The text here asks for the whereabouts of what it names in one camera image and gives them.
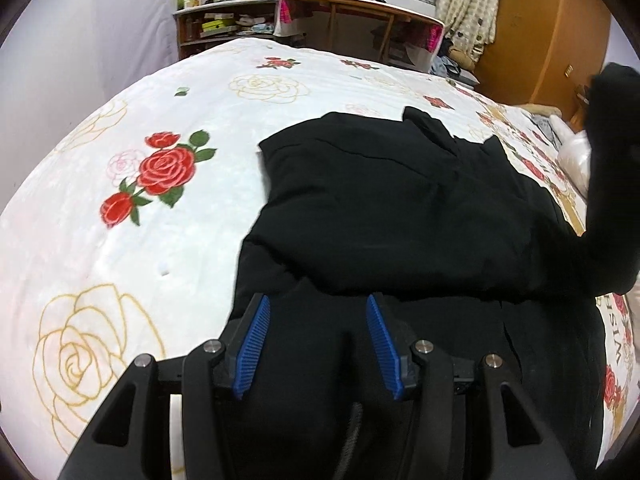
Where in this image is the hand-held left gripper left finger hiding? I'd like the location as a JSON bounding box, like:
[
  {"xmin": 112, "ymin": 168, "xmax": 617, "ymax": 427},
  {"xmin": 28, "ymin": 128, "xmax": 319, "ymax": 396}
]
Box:
[{"xmin": 57, "ymin": 294, "xmax": 273, "ymax": 480}]

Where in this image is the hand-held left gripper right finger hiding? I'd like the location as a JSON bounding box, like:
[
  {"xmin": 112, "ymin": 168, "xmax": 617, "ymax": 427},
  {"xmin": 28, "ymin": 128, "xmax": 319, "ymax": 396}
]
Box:
[{"xmin": 365, "ymin": 294, "xmax": 576, "ymax": 480}]

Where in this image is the black garment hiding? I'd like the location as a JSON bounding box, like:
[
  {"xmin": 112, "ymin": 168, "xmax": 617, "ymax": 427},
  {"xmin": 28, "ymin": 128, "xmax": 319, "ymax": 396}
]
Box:
[{"xmin": 220, "ymin": 62, "xmax": 640, "ymax": 480}]

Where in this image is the pile of clothes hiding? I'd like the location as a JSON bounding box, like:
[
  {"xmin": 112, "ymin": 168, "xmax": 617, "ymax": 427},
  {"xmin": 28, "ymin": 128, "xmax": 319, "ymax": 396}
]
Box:
[{"xmin": 431, "ymin": 40, "xmax": 478, "ymax": 83}]

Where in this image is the white floral rose blanket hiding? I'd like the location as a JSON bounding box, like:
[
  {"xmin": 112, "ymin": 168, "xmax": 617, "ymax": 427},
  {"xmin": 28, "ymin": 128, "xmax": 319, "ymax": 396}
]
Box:
[{"xmin": 0, "ymin": 39, "xmax": 640, "ymax": 461}]

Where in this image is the white quilted duvet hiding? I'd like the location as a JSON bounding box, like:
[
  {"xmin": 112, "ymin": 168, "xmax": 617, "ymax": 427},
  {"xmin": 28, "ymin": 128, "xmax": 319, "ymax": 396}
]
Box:
[{"xmin": 549, "ymin": 115, "xmax": 595, "ymax": 197}]

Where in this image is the wooden storage shelf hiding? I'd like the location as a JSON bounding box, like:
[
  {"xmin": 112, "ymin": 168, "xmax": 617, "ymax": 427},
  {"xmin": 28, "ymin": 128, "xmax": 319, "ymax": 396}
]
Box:
[{"xmin": 172, "ymin": 0, "xmax": 283, "ymax": 61}]

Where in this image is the wooden desk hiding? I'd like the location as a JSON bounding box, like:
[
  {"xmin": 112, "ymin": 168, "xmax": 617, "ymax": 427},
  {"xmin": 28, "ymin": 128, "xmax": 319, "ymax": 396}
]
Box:
[{"xmin": 279, "ymin": 0, "xmax": 446, "ymax": 75}]

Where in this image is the heart patterned curtain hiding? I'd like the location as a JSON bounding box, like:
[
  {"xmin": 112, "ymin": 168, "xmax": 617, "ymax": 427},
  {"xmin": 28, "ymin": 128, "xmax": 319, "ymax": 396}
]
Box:
[{"xmin": 434, "ymin": 0, "xmax": 503, "ymax": 53}]

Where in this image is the wooden wardrobe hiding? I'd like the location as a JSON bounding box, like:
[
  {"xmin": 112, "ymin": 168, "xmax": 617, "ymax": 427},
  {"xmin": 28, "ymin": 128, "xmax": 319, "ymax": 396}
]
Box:
[{"xmin": 474, "ymin": 0, "xmax": 613, "ymax": 107}]

